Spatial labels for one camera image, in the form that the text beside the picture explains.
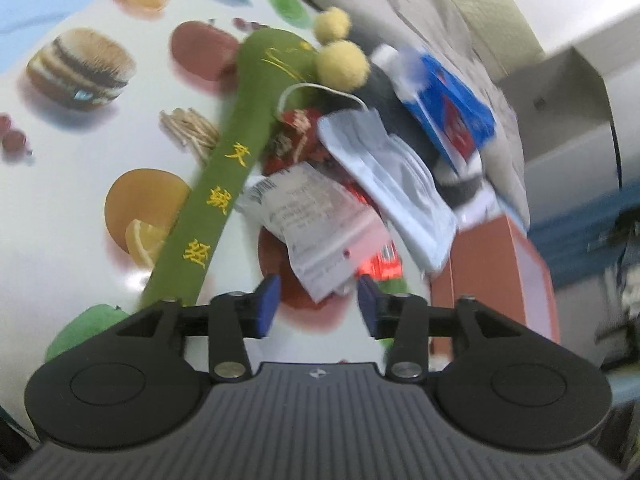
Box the red snack packet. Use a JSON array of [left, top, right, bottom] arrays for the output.
[[345, 183, 404, 282]]

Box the light blue face mask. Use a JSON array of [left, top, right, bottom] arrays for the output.
[[275, 82, 459, 274]]

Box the blue tissue pack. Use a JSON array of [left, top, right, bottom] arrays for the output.
[[370, 44, 496, 174]]

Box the salmon pink cardboard box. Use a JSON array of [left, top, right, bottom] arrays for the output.
[[430, 214, 560, 342]]

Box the dark red candy wrapper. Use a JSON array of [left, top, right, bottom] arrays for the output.
[[262, 108, 329, 176]]

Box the grey white penguin plush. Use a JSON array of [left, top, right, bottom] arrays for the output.
[[313, 6, 501, 212]]

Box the fruit print mat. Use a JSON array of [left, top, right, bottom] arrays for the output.
[[0, 0, 436, 436]]

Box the green embroidered plush stick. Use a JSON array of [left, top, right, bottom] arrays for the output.
[[140, 28, 317, 308]]

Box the grey wardrobe cabinet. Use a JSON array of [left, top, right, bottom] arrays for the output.
[[500, 14, 639, 223]]

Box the grey duvet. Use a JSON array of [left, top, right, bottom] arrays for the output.
[[310, 0, 530, 226]]

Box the beige quilted headboard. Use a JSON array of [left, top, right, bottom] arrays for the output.
[[450, 0, 544, 80]]

